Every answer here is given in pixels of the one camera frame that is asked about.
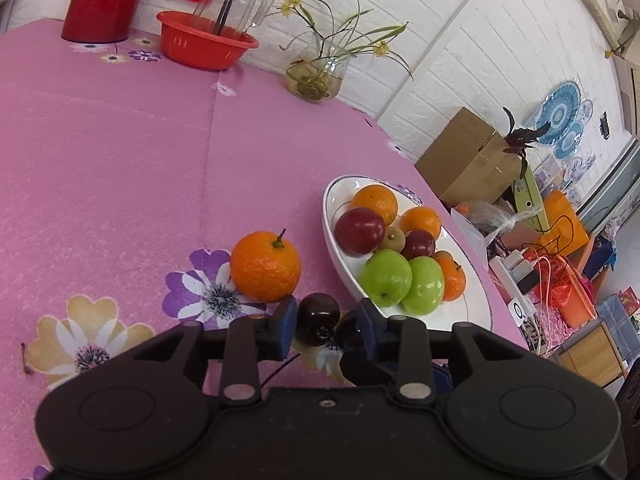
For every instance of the dark plum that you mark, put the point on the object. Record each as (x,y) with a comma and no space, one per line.
(322,324)

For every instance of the brown kiwi fruit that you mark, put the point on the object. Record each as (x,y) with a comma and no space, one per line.
(394,239)

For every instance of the blue patterned wall plate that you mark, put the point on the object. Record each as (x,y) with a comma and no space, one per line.
(566,113)

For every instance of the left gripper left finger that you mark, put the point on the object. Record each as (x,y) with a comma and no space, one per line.
(250,340)

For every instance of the red thermos jug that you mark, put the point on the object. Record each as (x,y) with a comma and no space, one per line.
(98,21)

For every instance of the clear plastic bag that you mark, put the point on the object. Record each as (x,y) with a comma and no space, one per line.
(493,220)

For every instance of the brown cardboard box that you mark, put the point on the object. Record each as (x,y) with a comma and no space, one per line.
(467,162)

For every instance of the red plastic basket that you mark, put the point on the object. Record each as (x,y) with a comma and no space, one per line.
(187,40)

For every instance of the dark purple leaf plant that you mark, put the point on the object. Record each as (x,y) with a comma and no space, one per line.
(518,140)

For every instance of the large smooth orange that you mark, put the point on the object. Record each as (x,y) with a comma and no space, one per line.
(378,198)

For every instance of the glass vase with plant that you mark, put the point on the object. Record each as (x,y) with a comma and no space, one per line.
(317,72)

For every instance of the small tangerine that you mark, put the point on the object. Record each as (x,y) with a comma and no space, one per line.
(454,276)

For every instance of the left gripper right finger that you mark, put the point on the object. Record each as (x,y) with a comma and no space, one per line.
(401,341)

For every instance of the tangerine with stem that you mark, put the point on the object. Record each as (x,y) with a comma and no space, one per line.
(265,266)

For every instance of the large red apple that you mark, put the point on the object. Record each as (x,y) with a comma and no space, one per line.
(359,231)

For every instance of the orange gift bag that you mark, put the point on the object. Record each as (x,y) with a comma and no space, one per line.
(566,233)

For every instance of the white porcelain plate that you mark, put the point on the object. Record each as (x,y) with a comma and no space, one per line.
(473,306)

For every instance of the pink floral tablecloth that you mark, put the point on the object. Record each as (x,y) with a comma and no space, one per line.
(121,169)

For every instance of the green apple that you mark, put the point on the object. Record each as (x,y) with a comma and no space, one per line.
(386,278)
(427,288)

